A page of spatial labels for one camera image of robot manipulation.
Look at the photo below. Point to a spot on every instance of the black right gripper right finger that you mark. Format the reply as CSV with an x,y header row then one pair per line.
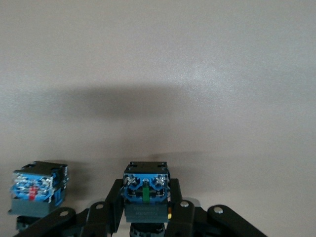
x,y
176,197

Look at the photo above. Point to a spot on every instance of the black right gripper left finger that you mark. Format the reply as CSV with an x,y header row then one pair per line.
x,y
114,205

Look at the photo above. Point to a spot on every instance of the green push button switch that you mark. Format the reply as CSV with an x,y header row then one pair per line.
x,y
145,182

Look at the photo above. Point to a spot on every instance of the red push button switch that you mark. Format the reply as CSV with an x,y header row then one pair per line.
x,y
37,187

